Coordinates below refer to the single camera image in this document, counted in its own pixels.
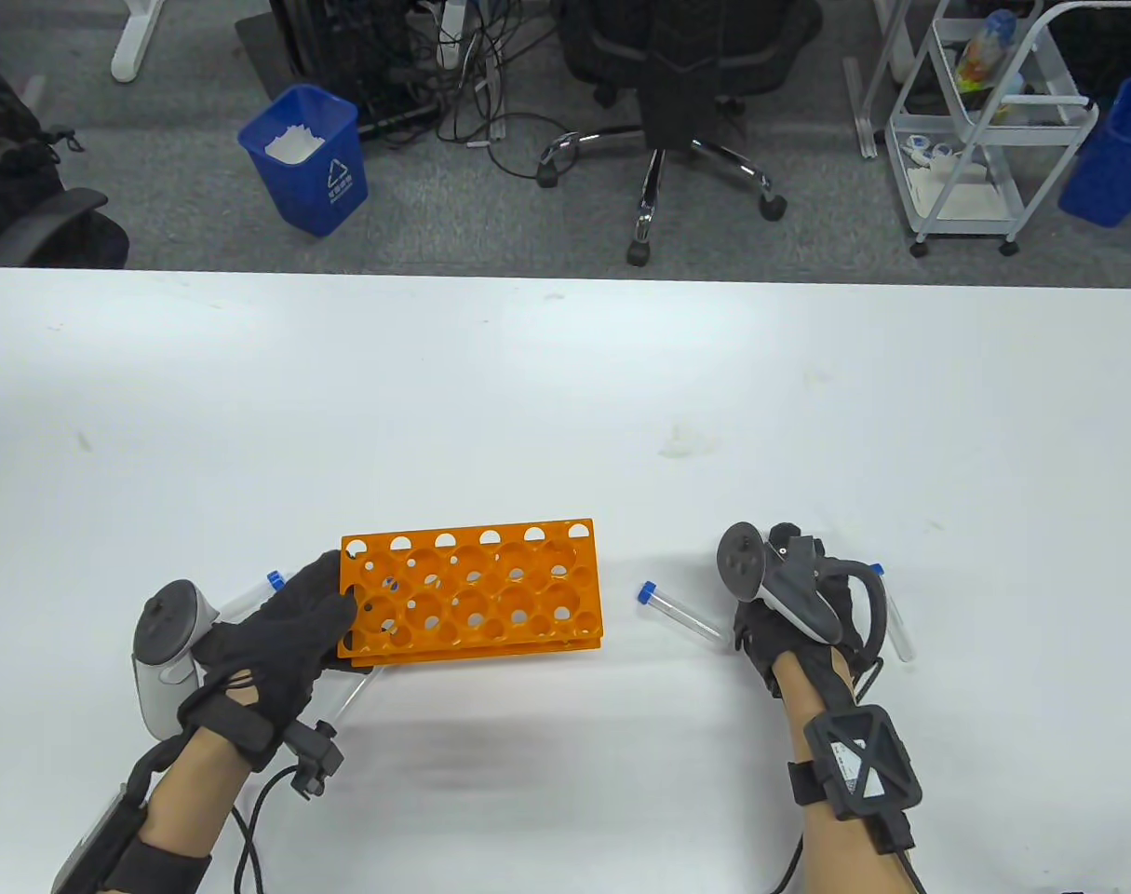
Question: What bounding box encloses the person's right hand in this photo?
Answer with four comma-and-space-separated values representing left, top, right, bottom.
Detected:
733, 526, 884, 699

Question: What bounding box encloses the person's left hand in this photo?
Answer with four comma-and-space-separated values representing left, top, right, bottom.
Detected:
179, 549, 361, 774

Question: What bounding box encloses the orange test tube rack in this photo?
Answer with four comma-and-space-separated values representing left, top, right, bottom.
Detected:
337, 518, 606, 668

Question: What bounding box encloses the person's left forearm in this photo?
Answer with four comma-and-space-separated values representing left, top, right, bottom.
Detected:
100, 726, 259, 894

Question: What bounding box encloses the person's right forearm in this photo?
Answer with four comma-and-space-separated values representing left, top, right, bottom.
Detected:
768, 647, 929, 894

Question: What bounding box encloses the grey right hand controller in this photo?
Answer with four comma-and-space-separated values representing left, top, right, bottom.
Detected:
716, 521, 890, 664

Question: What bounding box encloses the grey hand controller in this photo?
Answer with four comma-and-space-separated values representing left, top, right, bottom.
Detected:
132, 579, 222, 741
716, 521, 890, 664

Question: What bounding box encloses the grey left hand controller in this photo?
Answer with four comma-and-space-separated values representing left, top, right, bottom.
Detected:
132, 579, 222, 741

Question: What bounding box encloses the black labelled battery box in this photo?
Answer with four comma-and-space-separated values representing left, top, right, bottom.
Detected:
51, 782, 133, 894

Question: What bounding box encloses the blue bin with recycling symbol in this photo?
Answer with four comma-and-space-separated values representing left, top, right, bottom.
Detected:
237, 84, 370, 238

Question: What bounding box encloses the white rolling cart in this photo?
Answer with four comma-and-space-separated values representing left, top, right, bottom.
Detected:
884, 0, 1101, 260

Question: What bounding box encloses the black chair with armrest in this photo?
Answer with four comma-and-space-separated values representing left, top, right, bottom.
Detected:
0, 186, 130, 271

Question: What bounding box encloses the white paper waste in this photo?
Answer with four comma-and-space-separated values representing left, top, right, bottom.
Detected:
263, 123, 326, 167

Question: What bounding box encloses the white desk leg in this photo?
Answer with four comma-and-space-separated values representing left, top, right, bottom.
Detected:
111, 0, 166, 85
842, 0, 929, 159

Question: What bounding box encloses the black office chair chrome base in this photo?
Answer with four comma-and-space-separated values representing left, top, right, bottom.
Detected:
537, 0, 827, 269

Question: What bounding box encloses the black computer equipment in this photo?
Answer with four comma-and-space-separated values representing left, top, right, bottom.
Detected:
235, 0, 445, 141

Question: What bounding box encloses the plain blue bin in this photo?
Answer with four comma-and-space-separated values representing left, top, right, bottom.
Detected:
1057, 76, 1131, 229

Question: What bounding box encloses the white power strip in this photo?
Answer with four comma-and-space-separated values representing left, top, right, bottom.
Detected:
435, 0, 473, 71

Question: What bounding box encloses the colourful plastic bottle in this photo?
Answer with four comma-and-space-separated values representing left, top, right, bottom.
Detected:
954, 9, 1020, 94

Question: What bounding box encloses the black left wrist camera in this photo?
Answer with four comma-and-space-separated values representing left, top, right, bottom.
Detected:
286, 719, 345, 798

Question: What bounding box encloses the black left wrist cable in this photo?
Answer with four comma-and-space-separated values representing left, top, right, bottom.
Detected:
233, 764, 305, 894

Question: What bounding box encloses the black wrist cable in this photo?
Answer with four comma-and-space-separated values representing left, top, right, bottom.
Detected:
768, 833, 805, 894
233, 764, 305, 894

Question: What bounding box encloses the black right forearm strap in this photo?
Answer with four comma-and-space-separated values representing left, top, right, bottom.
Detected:
787, 759, 831, 806

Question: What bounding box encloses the black forearm strap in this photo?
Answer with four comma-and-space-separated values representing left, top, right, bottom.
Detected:
100, 833, 214, 894
787, 759, 831, 806

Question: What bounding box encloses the black lattice tracker mount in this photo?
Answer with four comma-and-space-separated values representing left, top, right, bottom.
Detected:
802, 705, 924, 820

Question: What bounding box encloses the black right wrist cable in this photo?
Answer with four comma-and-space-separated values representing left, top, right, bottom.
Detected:
768, 833, 805, 894

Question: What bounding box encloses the black left forearm strap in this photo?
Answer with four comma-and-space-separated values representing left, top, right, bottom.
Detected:
100, 833, 214, 894

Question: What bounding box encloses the tangle of black cables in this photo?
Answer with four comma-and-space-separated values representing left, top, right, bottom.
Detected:
416, 0, 566, 183

